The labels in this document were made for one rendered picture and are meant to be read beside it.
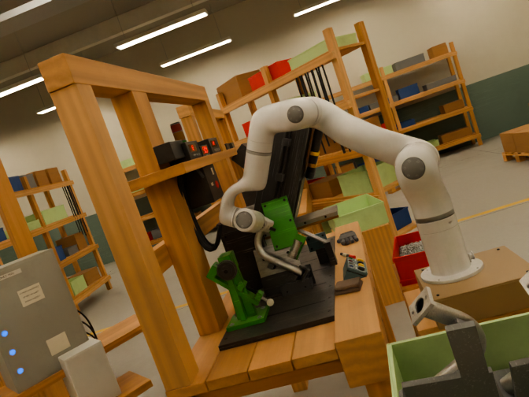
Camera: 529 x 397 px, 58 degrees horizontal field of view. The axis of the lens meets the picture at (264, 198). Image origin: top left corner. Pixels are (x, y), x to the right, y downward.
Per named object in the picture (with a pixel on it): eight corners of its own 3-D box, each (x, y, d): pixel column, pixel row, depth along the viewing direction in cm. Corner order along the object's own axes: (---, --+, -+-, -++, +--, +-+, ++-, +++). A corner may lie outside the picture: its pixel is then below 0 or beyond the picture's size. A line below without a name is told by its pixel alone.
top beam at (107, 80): (209, 101, 284) (204, 86, 283) (74, 82, 137) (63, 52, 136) (195, 105, 285) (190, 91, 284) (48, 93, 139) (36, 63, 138)
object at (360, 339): (365, 244, 284) (357, 220, 282) (397, 378, 138) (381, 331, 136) (342, 250, 287) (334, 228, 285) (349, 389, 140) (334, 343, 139)
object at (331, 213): (338, 210, 224) (336, 204, 223) (338, 217, 208) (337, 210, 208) (260, 235, 231) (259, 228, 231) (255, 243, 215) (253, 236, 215)
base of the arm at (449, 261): (469, 255, 160) (453, 203, 158) (494, 270, 141) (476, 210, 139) (414, 272, 161) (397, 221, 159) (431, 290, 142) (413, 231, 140)
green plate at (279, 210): (304, 243, 206) (289, 196, 210) (301, 243, 198) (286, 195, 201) (278, 250, 209) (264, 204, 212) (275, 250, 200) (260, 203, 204)
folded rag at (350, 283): (334, 296, 175) (331, 289, 174) (338, 287, 182) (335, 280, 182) (360, 291, 171) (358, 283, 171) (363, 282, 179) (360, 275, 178)
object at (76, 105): (263, 253, 294) (209, 101, 283) (191, 385, 148) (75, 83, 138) (249, 257, 295) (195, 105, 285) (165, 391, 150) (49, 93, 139)
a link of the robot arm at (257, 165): (223, 146, 167) (214, 226, 176) (267, 154, 163) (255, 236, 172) (233, 142, 175) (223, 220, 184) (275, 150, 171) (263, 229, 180)
